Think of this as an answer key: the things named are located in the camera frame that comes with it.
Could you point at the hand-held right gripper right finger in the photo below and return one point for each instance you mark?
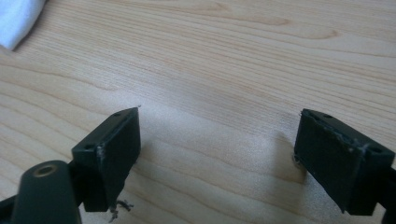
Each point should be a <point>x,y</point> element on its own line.
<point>336,161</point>

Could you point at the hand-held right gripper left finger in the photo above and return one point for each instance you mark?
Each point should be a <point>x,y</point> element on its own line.
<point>113,155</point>

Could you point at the white cloth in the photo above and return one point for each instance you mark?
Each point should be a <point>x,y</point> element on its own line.
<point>17,18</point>

